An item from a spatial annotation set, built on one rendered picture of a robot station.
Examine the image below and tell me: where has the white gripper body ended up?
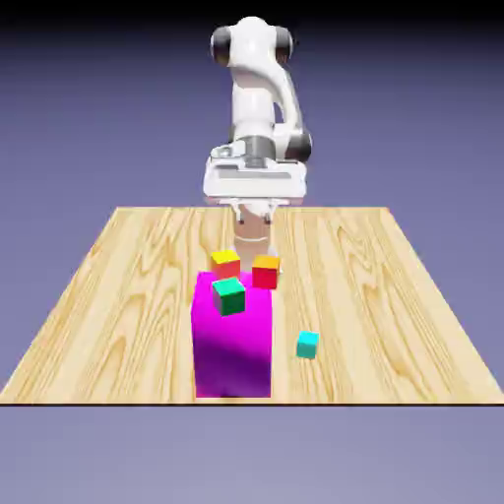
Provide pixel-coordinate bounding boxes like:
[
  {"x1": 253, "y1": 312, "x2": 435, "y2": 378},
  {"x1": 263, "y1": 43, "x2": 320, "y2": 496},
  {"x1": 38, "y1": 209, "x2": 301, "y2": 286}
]
[{"x1": 203, "y1": 156, "x2": 308, "y2": 208}]

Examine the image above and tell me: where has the small yellow cube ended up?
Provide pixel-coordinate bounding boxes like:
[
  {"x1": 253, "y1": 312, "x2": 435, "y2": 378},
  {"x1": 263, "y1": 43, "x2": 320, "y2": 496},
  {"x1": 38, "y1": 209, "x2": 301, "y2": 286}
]
[{"x1": 210, "y1": 249, "x2": 242, "y2": 281}]

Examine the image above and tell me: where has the small red cube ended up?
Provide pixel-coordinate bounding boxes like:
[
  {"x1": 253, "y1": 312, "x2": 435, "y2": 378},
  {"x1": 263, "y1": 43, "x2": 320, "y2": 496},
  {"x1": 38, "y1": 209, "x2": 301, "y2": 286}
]
[{"x1": 250, "y1": 254, "x2": 282, "y2": 290}]

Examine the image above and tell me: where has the small green cube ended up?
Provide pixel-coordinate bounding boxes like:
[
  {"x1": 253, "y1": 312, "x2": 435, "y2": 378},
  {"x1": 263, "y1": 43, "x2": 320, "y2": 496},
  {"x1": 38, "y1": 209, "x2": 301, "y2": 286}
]
[{"x1": 211, "y1": 276, "x2": 247, "y2": 318}]

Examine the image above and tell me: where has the small cyan cube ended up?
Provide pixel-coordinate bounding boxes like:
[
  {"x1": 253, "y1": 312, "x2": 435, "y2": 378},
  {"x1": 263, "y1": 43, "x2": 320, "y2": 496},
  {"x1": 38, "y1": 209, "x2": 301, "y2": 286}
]
[{"x1": 295, "y1": 330, "x2": 321, "y2": 360}]

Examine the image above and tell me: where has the large magenta box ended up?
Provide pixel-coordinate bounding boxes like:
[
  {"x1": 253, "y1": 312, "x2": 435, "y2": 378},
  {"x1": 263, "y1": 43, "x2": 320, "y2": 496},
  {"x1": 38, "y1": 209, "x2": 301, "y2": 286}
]
[{"x1": 190, "y1": 270, "x2": 274, "y2": 400}]

